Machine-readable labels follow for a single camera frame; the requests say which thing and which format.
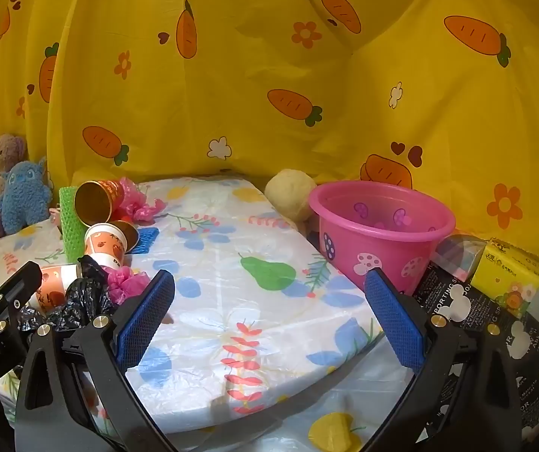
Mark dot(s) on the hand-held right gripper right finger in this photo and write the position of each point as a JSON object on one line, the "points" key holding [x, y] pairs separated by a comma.
{"points": [[394, 320]]}

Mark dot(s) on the grey checkered box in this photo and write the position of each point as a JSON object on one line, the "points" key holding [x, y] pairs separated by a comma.
{"points": [[457, 254]]}

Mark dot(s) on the black printed box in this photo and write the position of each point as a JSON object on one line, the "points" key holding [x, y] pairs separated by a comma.
{"points": [[467, 306]]}

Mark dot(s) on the red paper cup gold inside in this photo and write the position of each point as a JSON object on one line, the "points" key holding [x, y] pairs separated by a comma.
{"points": [[109, 190], [129, 236]]}

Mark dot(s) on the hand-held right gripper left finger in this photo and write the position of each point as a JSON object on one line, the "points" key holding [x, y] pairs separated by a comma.
{"points": [[144, 320]]}

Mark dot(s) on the green foam net sleeve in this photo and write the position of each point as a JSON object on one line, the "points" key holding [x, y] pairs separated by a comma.
{"points": [[72, 235]]}

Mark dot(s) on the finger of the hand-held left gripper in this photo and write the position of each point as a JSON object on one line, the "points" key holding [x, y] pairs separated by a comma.
{"points": [[15, 292]]}

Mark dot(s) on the beige plush ball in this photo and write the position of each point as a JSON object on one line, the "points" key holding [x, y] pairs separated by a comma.
{"points": [[290, 193]]}

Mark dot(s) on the pink mushroom print bucket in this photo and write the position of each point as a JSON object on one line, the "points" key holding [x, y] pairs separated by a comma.
{"points": [[373, 245]]}

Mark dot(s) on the pink plastic bag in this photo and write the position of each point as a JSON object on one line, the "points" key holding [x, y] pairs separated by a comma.
{"points": [[132, 202], [125, 285]]}

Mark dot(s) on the yellow carrot print curtain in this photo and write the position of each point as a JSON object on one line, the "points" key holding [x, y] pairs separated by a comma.
{"points": [[250, 56]]}

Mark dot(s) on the white orange paper cup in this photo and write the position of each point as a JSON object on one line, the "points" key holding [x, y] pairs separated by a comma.
{"points": [[50, 292], [109, 249]]}

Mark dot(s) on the floral plastic tablecloth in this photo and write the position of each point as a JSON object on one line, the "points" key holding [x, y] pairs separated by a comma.
{"points": [[250, 315]]}

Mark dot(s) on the black plastic bag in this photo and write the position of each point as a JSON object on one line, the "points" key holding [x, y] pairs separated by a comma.
{"points": [[81, 296]]}

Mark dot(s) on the yellow tissue pack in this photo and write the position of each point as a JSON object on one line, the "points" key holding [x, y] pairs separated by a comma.
{"points": [[509, 268]]}

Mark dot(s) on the blue plush toy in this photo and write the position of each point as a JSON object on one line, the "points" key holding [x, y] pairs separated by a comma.
{"points": [[24, 193]]}

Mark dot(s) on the blue foam net sleeve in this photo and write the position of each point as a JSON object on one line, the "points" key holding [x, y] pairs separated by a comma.
{"points": [[149, 240]]}

